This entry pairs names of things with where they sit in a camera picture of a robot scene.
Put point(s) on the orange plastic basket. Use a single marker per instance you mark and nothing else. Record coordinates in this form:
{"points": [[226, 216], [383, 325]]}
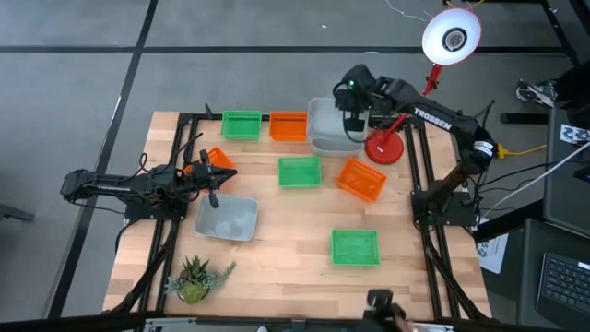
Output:
{"points": [[362, 180], [223, 159], [288, 125]]}

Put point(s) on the green plastic basket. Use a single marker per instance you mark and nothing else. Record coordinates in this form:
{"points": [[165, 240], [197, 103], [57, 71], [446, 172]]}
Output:
{"points": [[241, 124], [299, 171], [356, 247]]}

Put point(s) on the black desk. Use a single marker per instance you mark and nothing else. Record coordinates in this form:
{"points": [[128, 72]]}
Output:
{"points": [[527, 276]]}

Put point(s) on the white paper sheet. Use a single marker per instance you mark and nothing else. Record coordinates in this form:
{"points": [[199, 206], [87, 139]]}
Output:
{"points": [[495, 256]]}

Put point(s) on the person's hand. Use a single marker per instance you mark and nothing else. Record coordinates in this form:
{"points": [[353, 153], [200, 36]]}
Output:
{"points": [[405, 325]]}

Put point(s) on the dark grey floor foot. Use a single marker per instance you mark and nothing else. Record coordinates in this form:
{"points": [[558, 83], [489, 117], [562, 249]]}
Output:
{"points": [[14, 212]]}

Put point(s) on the black rig crossbar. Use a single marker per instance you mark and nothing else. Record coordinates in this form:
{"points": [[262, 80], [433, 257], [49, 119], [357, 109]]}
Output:
{"points": [[92, 323]]}

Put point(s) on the black table-level camera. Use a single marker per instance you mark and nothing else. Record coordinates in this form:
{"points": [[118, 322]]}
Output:
{"points": [[380, 302]]}

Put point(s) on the small potted succulent plant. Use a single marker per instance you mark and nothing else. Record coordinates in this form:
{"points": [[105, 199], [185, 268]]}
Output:
{"points": [[193, 281]]}

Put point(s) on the person's shoe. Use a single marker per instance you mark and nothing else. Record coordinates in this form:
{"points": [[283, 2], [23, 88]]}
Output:
{"points": [[537, 92]]}

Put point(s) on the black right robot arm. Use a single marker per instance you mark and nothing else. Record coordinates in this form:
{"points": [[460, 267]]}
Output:
{"points": [[438, 119]]}

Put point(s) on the person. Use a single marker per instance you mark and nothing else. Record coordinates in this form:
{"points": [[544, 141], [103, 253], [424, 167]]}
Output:
{"points": [[574, 85]]}

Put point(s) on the printed marker paper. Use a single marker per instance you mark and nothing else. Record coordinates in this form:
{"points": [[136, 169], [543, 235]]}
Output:
{"points": [[574, 134]]}

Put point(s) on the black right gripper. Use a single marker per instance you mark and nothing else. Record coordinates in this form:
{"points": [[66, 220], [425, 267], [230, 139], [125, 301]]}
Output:
{"points": [[355, 92]]}

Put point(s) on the grey plastic bin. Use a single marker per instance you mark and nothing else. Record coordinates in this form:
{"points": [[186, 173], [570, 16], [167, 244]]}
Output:
{"points": [[325, 129], [228, 221]]}

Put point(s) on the black keyboard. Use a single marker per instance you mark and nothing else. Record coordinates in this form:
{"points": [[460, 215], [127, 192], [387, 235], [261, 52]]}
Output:
{"points": [[567, 286]]}

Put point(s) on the black metal table frame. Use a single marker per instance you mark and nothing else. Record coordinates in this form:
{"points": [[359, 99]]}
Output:
{"points": [[190, 117]]}

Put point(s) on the black floor bar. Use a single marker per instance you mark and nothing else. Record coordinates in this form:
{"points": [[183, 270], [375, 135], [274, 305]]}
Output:
{"points": [[525, 118]]}

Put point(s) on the dark grey side table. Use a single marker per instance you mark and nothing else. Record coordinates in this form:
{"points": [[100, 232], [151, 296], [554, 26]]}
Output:
{"points": [[567, 193]]}

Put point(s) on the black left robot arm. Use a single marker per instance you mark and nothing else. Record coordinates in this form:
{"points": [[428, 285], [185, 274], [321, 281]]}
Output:
{"points": [[106, 184]]}

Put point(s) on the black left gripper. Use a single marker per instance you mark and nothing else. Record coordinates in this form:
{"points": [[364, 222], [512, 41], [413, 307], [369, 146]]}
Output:
{"points": [[203, 177]]}

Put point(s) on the red desk lamp white shade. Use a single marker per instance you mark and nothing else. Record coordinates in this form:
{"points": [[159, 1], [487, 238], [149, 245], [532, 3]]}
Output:
{"points": [[385, 147]]}

